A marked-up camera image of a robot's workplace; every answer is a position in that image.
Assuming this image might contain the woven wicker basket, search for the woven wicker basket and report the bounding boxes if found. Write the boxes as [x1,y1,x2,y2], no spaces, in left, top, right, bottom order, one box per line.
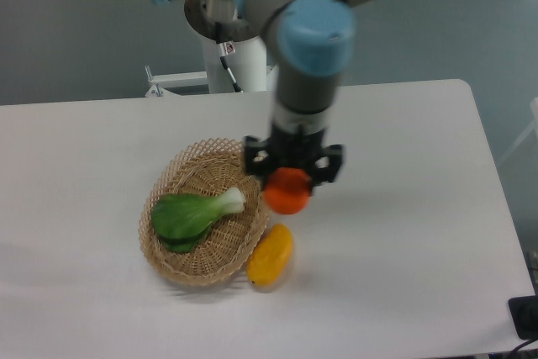
[139,138,270,287]

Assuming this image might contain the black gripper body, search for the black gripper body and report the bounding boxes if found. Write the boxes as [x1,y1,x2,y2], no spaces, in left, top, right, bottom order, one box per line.
[266,124,326,174]

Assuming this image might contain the yellow mango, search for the yellow mango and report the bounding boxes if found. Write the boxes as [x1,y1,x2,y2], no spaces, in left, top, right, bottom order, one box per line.
[246,224,294,289]

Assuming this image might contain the orange fruit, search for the orange fruit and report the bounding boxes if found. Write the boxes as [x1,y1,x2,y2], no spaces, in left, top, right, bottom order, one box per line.
[263,167,311,215]

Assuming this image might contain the black cable on pedestal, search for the black cable on pedestal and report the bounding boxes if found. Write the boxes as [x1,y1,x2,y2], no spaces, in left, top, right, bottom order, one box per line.
[214,22,244,93]

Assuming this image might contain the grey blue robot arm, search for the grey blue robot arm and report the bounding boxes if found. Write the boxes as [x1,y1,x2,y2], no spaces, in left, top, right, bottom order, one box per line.
[153,0,371,187]

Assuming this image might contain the green bok choy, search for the green bok choy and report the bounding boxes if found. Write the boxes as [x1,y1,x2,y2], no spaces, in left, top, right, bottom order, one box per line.
[150,187,246,253]

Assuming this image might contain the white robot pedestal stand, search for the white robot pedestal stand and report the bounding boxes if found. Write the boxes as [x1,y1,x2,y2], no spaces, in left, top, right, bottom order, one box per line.
[144,0,278,98]

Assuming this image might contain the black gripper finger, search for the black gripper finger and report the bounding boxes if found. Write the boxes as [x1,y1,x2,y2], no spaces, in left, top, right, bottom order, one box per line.
[309,144,345,196]
[243,135,273,185]

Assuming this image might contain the white frame right edge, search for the white frame right edge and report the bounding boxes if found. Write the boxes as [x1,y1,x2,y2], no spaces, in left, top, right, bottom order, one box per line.
[497,98,537,168]

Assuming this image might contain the black device at table edge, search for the black device at table edge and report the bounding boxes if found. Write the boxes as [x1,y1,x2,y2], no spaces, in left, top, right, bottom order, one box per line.
[508,295,537,340]

